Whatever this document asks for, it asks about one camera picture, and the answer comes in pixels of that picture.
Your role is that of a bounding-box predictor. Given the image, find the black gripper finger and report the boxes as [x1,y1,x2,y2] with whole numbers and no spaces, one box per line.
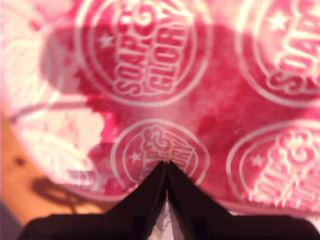
[104,161,168,240]
[167,161,233,240]

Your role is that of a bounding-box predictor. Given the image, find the pink printed zip bag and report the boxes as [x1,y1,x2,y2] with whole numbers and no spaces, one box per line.
[0,0,320,218]

